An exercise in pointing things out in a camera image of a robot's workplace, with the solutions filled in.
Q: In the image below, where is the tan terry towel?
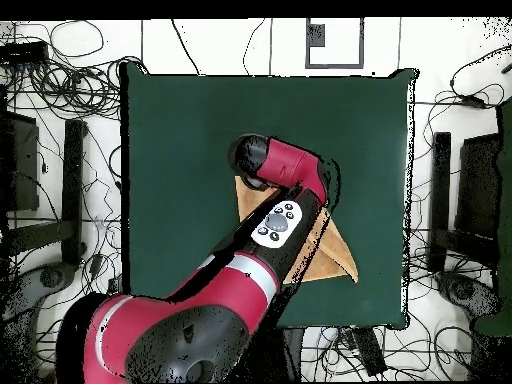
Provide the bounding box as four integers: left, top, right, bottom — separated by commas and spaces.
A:
234, 175, 360, 285

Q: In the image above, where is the black flat panel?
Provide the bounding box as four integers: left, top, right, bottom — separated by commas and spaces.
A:
0, 111, 41, 213
455, 133, 501, 241

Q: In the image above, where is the dark green table cloth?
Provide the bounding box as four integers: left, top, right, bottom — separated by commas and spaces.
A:
119, 61, 420, 332

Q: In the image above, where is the small grey square plate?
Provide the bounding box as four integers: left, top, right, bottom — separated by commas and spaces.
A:
309, 23, 326, 48

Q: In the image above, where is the black power adapter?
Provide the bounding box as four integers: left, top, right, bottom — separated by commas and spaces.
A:
459, 94, 488, 110

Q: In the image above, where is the green cloth cover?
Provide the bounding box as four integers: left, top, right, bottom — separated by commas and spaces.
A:
473, 97, 512, 338

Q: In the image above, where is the thin black cable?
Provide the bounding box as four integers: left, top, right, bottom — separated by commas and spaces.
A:
242, 17, 267, 77
170, 17, 201, 77

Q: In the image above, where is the tangled black cable bundle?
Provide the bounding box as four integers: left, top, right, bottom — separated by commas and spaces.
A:
3, 55, 149, 121

